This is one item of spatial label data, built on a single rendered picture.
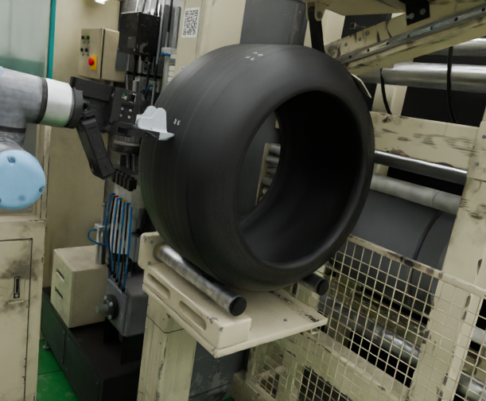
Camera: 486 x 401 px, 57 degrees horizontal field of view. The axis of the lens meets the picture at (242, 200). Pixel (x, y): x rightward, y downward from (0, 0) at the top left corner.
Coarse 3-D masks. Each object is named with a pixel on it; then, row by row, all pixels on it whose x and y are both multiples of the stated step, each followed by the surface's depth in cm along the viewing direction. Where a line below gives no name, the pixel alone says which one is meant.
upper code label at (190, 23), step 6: (186, 12) 120; (192, 12) 118; (198, 12) 116; (186, 18) 120; (192, 18) 118; (198, 18) 116; (186, 24) 120; (192, 24) 118; (186, 30) 120; (192, 30) 118; (186, 36) 120; (192, 36) 118
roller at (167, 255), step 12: (156, 252) 121; (168, 252) 117; (168, 264) 116; (180, 264) 112; (192, 264) 110; (192, 276) 107; (204, 276) 105; (204, 288) 103; (216, 288) 100; (228, 288) 100; (216, 300) 99; (228, 300) 96; (240, 300) 96; (228, 312) 97; (240, 312) 97
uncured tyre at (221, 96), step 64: (192, 64) 98; (256, 64) 87; (320, 64) 93; (192, 128) 85; (256, 128) 86; (320, 128) 128; (192, 192) 85; (320, 192) 130; (192, 256) 95; (256, 256) 95; (320, 256) 109
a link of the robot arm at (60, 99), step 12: (48, 84) 70; (60, 84) 72; (48, 96) 69; (60, 96) 71; (72, 96) 72; (48, 108) 70; (60, 108) 71; (72, 108) 73; (48, 120) 71; (60, 120) 72
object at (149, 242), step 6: (144, 234) 119; (150, 234) 119; (156, 234) 120; (144, 240) 118; (150, 240) 119; (156, 240) 120; (162, 240) 121; (144, 246) 118; (150, 246) 119; (156, 246) 120; (144, 252) 119; (150, 252) 120; (138, 258) 121; (144, 258) 119; (150, 258) 120; (156, 258) 121; (138, 264) 121; (144, 264) 120; (150, 264) 121
